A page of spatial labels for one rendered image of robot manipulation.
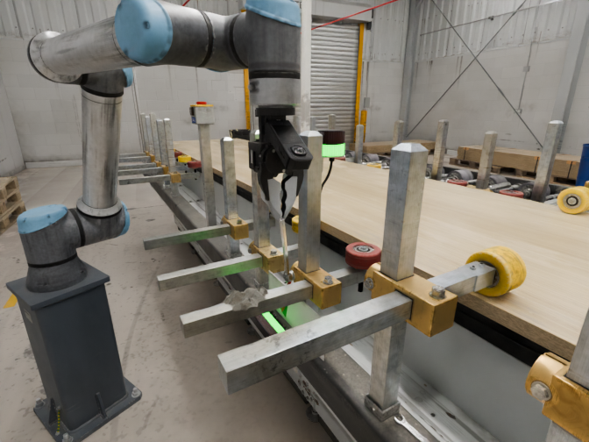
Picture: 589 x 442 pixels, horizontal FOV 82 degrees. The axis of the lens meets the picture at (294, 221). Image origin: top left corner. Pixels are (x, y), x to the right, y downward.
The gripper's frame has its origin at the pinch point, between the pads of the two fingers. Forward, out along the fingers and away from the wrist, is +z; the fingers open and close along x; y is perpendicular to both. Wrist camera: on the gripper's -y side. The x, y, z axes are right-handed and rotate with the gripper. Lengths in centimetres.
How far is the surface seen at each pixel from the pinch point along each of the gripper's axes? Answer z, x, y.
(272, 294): 15.2, 3.5, -1.9
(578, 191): 4, -94, -12
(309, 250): 9.0, -7.0, 0.7
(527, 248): 11, -54, -20
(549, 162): 0, -115, 6
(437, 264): 11.2, -29.0, -14.7
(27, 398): 101, 73, 103
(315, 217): 1.9, -8.1, 0.7
